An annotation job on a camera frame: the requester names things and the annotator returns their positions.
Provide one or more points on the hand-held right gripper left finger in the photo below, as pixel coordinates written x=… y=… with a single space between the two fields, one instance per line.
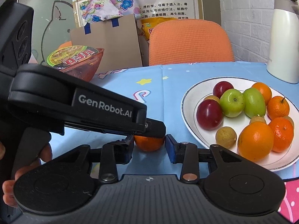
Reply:
x=131 y=148

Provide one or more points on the bumpy mandarin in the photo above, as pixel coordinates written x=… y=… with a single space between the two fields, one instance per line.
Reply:
x=281 y=134

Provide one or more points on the framed text wall poster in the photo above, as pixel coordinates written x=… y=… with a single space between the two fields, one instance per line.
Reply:
x=168 y=0

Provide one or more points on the pink plastic bowl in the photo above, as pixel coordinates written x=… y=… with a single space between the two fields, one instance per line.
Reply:
x=91 y=70

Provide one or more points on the brown cardboard box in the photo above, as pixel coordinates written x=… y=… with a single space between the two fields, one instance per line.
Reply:
x=109 y=42

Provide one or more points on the blue printed tablecloth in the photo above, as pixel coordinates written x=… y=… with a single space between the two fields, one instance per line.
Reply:
x=163 y=98

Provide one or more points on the orange mesh chair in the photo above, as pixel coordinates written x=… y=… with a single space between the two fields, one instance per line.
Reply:
x=189 y=42

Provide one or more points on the white plate with dark rim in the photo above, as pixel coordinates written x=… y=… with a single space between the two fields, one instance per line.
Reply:
x=193 y=93

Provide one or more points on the mandarin with stem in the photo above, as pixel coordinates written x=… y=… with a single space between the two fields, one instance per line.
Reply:
x=278 y=108

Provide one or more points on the white thermos jug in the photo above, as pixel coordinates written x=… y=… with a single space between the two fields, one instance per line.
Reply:
x=283 y=42

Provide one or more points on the blue tape strip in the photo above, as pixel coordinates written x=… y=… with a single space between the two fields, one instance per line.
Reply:
x=87 y=29
x=115 y=22

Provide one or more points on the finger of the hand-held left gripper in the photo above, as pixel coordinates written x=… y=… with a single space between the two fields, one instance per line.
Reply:
x=155 y=129

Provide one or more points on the cartoon animal outline decal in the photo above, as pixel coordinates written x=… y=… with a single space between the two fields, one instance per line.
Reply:
x=53 y=11

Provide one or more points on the dark red plum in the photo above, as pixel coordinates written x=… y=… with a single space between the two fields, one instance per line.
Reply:
x=209 y=114
x=222 y=88

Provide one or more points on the floral cloth bag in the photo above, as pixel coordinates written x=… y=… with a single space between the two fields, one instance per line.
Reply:
x=112 y=4

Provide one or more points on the large smooth orange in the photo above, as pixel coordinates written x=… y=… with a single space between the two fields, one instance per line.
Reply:
x=255 y=141

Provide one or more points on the yellow plastic bag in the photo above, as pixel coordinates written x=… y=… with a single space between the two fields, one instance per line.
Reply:
x=146 y=29

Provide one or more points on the green jujube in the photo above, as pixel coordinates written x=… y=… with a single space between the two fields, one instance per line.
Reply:
x=232 y=102
x=254 y=102

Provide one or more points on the person's left hand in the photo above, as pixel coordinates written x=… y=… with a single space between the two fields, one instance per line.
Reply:
x=45 y=152

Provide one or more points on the instant noodle cup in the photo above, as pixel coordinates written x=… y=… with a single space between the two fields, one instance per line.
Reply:
x=70 y=56

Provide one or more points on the small mandarin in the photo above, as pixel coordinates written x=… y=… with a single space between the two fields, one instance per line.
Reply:
x=149 y=144

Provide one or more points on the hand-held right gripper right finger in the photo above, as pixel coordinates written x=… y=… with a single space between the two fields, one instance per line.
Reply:
x=170 y=148

